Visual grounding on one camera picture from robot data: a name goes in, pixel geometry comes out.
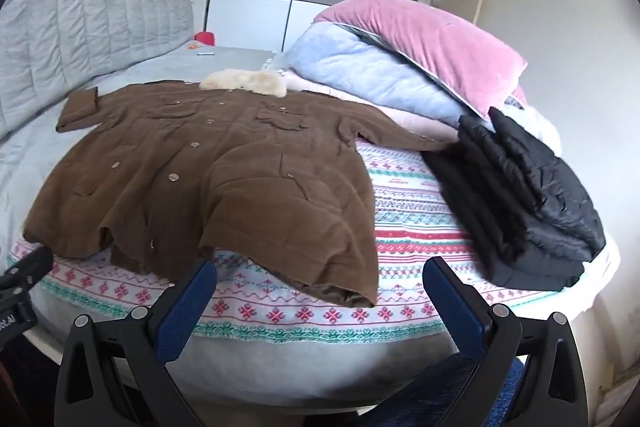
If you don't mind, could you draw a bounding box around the light blue quilt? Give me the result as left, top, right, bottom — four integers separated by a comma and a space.
282, 24, 493, 130

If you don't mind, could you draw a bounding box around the pale pink blanket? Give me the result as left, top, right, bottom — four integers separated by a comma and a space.
282, 74, 461, 142

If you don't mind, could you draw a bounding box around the black furry cloth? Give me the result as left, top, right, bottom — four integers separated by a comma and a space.
422, 144, 528, 283

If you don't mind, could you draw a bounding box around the brown corduroy coat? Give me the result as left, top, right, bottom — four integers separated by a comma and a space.
22, 68, 448, 308

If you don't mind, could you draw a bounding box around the printed patterned blanket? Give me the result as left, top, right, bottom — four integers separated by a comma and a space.
7, 142, 501, 343

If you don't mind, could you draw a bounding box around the grey bed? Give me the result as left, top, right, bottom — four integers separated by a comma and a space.
0, 44, 621, 408

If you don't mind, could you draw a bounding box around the pile of clothes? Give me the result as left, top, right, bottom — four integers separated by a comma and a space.
312, 0, 528, 120

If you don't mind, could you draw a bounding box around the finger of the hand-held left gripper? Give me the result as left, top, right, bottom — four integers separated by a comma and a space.
0, 246, 54, 300

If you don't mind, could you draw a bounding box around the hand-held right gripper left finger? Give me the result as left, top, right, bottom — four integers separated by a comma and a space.
54, 258, 218, 427

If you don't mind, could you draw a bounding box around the black puffer jacket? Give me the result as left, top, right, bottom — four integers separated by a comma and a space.
457, 107, 607, 293

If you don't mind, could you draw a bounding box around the white quilt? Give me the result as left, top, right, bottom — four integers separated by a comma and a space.
505, 97, 563, 155

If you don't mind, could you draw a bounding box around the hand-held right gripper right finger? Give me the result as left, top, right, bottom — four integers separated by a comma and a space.
422, 257, 590, 427

